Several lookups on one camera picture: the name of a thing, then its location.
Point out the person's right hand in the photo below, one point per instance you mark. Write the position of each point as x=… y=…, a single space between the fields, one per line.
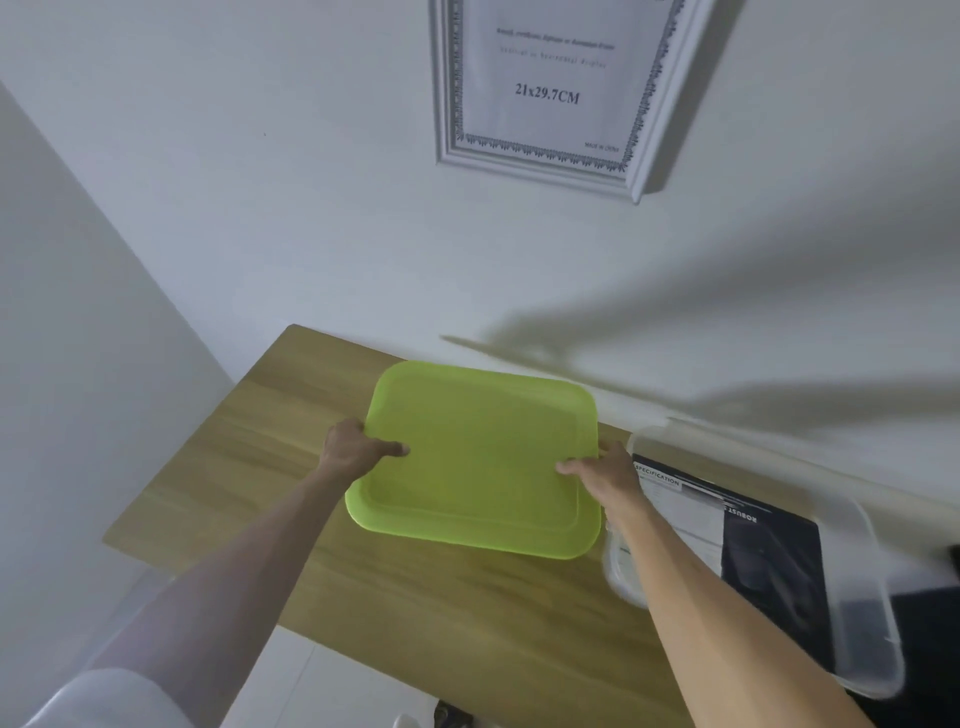
x=615 y=480

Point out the person's left forearm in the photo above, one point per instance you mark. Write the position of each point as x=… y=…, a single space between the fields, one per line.
x=225 y=585

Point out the wooden table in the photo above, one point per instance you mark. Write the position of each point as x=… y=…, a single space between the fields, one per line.
x=420 y=592

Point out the clear plastic storage box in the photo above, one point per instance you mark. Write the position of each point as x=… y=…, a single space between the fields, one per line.
x=817 y=540

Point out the white picture frame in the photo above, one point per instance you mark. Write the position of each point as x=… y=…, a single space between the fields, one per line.
x=559 y=82

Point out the person's right forearm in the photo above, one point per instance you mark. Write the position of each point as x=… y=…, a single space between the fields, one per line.
x=720 y=630

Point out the person's right thumb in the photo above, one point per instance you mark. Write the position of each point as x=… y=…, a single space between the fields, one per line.
x=579 y=470

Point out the person's left hand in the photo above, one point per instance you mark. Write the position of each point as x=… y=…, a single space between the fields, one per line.
x=351 y=451

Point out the person's left thumb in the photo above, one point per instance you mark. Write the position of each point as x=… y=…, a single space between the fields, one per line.
x=384 y=451

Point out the black and white paper label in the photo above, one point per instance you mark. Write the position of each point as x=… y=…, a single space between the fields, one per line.
x=757 y=547

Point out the white shirt sleeve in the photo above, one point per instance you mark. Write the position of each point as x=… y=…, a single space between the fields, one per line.
x=105 y=701

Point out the green plastic lid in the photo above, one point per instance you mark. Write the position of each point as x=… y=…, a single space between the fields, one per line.
x=480 y=457

